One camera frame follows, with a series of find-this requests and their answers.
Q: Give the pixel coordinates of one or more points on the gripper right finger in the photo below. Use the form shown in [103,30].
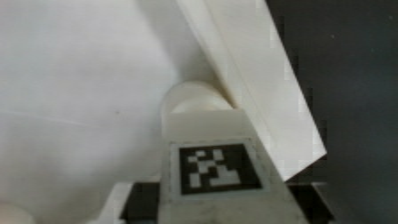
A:
[318,205]

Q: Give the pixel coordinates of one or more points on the white square tabletop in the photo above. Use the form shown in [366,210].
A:
[94,56]

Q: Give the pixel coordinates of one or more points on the white leg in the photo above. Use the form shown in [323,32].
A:
[220,185]

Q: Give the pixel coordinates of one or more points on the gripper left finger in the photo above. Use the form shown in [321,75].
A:
[129,205]

